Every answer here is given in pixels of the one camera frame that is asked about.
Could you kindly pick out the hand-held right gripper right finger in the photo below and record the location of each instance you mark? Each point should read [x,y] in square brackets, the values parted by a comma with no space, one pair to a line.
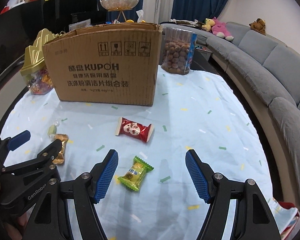
[198,177]

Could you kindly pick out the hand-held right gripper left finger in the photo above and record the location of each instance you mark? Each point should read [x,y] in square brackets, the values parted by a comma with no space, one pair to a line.
[106,177]

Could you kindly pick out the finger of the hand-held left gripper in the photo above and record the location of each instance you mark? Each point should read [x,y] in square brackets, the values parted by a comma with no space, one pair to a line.
[47,152]
[20,138]

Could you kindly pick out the gold snack packet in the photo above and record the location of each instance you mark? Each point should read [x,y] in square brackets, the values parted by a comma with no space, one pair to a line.
[60,147]

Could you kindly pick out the pale green candy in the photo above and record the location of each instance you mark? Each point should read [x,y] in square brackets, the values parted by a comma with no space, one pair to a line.
[51,130]

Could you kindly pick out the green snack packet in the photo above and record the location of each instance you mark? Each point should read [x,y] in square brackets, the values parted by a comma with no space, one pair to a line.
[135,173]

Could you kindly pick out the dark red snack packet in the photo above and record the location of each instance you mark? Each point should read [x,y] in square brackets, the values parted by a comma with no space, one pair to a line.
[135,130]

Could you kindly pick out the brown cardboard box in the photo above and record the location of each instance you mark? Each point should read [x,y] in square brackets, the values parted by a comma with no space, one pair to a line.
[102,55]

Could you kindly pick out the light blue tablecloth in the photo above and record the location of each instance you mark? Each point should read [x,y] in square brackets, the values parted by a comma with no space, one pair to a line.
[190,120]

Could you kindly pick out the gold lid candy jar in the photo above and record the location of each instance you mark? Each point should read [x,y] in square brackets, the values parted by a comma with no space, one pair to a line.
[33,57]

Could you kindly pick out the striped colourful cloth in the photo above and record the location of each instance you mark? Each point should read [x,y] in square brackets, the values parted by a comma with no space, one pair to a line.
[287,217]

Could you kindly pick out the black curved television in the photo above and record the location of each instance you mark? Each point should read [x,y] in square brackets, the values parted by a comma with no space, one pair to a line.
[12,35]

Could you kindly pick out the grey toy bin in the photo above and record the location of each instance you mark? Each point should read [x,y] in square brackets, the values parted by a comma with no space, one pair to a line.
[203,52]

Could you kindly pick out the clear jar of brown balls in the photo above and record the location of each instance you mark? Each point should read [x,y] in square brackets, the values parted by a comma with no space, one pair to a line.
[176,52]

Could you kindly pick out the black upright piano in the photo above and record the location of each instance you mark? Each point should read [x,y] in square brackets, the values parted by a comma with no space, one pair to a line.
[65,12]

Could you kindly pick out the grey sectional sofa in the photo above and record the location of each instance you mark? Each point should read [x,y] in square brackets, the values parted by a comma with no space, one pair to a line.
[270,62]

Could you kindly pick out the pink plush toy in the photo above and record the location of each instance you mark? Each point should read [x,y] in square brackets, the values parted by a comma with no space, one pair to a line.
[221,28]

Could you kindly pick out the yellow plush toy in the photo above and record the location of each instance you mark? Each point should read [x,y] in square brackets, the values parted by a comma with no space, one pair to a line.
[207,24]

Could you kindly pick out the dark cloth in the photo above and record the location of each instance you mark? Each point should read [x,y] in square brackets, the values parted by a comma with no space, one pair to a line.
[185,22]

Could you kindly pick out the brown plush toy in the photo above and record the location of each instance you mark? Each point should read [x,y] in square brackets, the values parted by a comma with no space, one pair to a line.
[258,27]

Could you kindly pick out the white tiered snack dish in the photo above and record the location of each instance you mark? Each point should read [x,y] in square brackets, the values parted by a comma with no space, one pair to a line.
[120,3]

